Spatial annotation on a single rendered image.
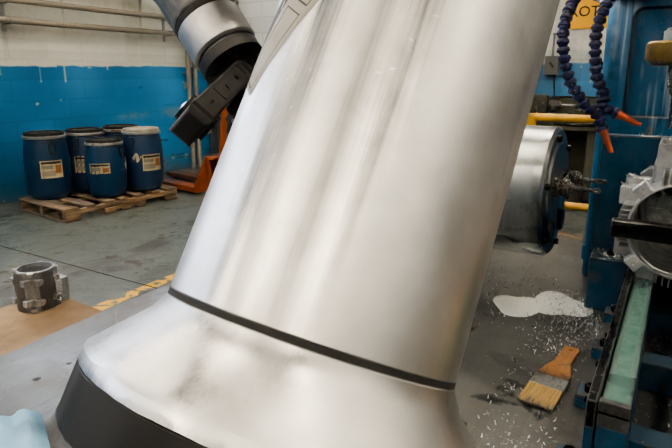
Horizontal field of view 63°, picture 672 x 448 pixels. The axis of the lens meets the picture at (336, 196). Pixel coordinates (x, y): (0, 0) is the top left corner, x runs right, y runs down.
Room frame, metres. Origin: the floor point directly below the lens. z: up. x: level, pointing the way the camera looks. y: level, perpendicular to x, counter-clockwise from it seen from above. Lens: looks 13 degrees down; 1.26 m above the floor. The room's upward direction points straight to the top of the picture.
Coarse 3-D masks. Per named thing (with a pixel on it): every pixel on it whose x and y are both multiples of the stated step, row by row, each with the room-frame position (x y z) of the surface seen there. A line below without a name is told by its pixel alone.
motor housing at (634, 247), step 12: (660, 180) 0.92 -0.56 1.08; (624, 204) 0.88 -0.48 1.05; (636, 204) 0.87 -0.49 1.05; (624, 216) 0.90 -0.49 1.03; (636, 216) 0.99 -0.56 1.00; (624, 240) 0.88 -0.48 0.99; (636, 240) 0.91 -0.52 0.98; (636, 252) 0.87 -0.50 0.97; (648, 252) 0.91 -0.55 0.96; (660, 252) 0.94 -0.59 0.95; (648, 264) 0.86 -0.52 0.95; (660, 264) 0.88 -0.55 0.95; (660, 276) 0.84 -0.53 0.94
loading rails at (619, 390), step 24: (624, 288) 0.82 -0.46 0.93; (648, 288) 0.84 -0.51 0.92; (624, 312) 0.78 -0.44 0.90; (648, 312) 0.77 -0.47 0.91; (624, 336) 0.67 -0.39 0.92; (600, 360) 0.59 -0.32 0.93; (624, 360) 0.61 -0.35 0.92; (648, 360) 0.74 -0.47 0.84; (600, 384) 0.54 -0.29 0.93; (624, 384) 0.56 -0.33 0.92; (648, 384) 0.73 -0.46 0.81; (600, 408) 0.51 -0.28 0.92; (624, 408) 0.50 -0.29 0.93; (600, 432) 0.51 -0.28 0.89; (624, 432) 0.49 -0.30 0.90; (648, 432) 0.57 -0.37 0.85
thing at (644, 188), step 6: (648, 168) 1.02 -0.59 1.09; (642, 174) 1.02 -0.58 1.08; (648, 174) 1.02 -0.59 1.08; (636, 186) 0.88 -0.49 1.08; (642, 186) 0.86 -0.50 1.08; (648, 186) 0.86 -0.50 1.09; (636, 192) 0.87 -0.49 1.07; (642, 192) 0.87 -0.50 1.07; (648, 192) 0.86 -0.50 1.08; (624, 258) 0.88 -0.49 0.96; (630, 258) 0.87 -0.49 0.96; (630, 264) 0.87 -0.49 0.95; (636, 264) 0.86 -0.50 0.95; (636, 270) 0.86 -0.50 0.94
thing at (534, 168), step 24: (528, 144) 0.98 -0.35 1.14; (552, 144) 0.97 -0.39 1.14; (528, 168) 0.95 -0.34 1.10; (552, 168) 0.96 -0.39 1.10; (528, 192) 0.94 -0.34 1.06; (552, 192) 0.97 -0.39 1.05; (504, 216) 0.96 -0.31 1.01; (528, 216) 0.94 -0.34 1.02; (552, 216) 1.00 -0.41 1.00; (504, 240) 0.99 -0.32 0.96; (528, 240) 0.96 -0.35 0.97; (552, 240) 1.02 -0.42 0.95
